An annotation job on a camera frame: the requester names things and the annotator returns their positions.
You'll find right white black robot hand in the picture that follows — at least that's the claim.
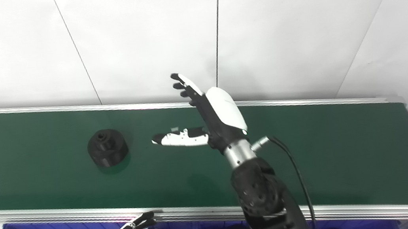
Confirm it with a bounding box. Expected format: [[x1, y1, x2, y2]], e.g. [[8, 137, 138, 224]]
[[142, 64, 252, 163]]

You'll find green conveyor belt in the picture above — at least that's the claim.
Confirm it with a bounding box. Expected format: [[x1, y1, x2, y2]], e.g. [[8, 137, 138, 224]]
[[0, 50, 408, 229], [0, 33, 408, 229]]

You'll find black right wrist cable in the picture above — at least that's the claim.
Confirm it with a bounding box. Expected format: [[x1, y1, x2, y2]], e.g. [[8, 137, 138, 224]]
[[250, 130, 318, 229]]

